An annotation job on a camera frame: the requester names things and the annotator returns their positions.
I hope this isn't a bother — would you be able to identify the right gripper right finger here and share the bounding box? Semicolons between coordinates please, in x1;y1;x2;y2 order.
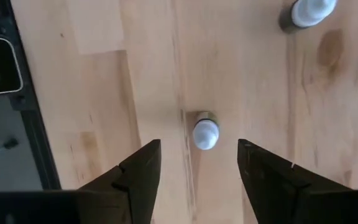
237;138;358;224

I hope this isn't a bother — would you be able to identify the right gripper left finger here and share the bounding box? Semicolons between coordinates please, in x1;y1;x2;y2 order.
0;139;162;224

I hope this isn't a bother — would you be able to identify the small black white-labelled dye bottle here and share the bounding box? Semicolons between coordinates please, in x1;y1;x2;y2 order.
192;111;221;151

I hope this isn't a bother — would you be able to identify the small dark dye bottle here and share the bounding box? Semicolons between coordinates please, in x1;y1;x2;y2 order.
278;0;338;34

